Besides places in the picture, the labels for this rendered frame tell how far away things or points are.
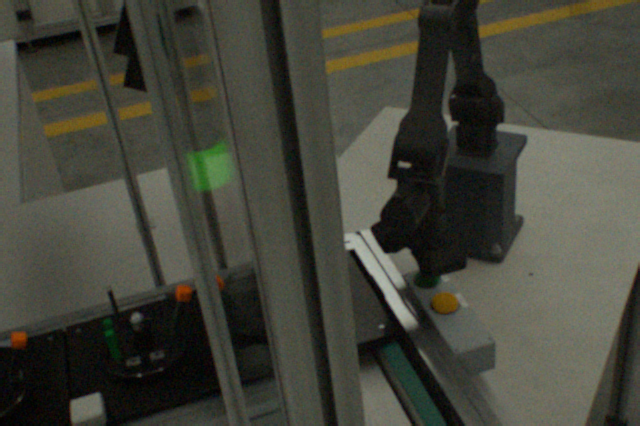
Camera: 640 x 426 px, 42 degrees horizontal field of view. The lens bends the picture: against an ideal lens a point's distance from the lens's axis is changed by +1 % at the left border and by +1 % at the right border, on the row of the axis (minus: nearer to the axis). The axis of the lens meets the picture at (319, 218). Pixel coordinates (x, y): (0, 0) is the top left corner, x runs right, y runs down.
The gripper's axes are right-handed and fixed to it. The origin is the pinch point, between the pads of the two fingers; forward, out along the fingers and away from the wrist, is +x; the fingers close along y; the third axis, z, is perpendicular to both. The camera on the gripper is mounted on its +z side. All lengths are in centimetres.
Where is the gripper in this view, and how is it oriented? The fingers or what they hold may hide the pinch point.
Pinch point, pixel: (425, 261)
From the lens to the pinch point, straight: 136.1
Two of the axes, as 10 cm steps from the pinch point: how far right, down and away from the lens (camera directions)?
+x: 1.0, 8.2, 5.6
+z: -9.4, 2.6, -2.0
